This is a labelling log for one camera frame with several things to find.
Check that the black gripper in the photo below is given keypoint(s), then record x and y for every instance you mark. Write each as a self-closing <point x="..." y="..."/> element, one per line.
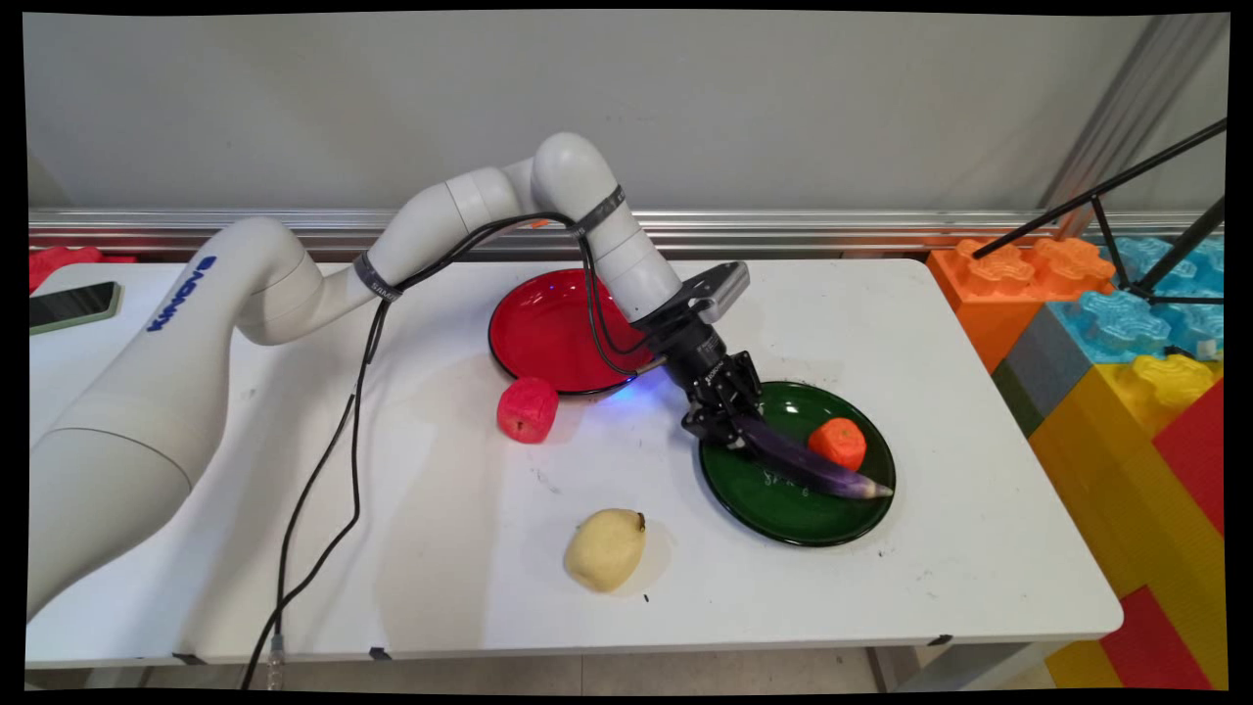
<point x="700" y="357"/>

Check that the purple toy eggplant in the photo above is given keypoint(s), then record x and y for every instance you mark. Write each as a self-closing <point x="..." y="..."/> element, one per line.
<point x="822" y="470"/>

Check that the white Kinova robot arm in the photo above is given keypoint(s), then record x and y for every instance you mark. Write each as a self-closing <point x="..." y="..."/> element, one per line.
<point x="235" y="323"/>

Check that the dark green round plate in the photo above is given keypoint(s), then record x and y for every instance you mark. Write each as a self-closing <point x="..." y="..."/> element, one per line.
<point x="783" y="509"/>

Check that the orange toy tangerine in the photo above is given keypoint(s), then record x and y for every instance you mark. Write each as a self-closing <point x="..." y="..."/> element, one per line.
<point x="838" y="443"/>

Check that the yellow toy pear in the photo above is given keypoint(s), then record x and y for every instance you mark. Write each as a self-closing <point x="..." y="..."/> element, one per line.
<point x="605" y="550"/>

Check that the red round plate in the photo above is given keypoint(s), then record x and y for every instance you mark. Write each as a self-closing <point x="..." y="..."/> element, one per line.
<point x="548" y="333"/>

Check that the red toy apple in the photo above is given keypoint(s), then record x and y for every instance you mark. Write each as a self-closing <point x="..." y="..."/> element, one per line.
<point x="527" y="409"/>

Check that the orange giant building block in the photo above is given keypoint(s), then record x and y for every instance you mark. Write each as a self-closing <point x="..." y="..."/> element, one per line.
<point x="998" y="284"/>

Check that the grey giant building block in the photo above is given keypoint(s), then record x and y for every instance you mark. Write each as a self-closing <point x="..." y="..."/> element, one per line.
<point x="1038" y="362"/>

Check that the white table leg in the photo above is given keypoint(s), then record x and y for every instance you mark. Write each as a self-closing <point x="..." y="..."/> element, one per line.
<point x="959" y="666"/>

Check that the yellow giant building block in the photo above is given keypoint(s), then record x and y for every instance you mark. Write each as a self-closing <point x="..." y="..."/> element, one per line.
<point x="1116" y="470"/>

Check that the translucent blue giant block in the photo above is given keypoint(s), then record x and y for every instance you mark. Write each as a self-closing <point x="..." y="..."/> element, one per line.
<point x="1136" y="313"/>

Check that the black tripod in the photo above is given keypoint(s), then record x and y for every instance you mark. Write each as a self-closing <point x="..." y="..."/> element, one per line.
<point x="1145" y="225"/>

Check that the red giant building block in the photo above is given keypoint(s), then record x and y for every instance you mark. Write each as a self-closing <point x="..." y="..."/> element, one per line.
<point x="1199" y="450"/>

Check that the smartphone in green case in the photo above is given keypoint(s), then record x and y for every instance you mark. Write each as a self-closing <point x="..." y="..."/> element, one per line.
<point x="73" y="305"/>

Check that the red plastic object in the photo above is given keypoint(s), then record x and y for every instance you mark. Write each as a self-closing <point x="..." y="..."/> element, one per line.
<point x="69" y="260"/>

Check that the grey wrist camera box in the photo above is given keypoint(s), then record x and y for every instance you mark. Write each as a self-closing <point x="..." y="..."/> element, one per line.
<point x="726" y="289"/>

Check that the aluminium rail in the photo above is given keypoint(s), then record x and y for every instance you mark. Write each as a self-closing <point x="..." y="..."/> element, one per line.
<point x="294" y="227"/>

